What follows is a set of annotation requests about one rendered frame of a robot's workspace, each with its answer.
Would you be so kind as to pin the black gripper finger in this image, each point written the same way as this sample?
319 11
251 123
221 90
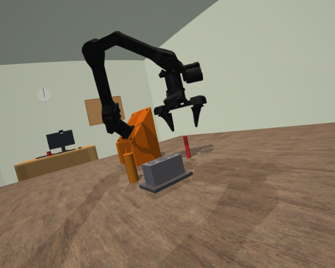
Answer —
169 120
196 112

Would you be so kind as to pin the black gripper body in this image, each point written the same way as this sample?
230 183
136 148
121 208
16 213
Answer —
195 101

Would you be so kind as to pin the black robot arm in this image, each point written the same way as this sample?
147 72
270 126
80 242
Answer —
94 52

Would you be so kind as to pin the dark red peg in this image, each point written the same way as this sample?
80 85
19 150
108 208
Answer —
187 147

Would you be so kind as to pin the orange cylinder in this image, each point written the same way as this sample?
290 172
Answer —
131 167

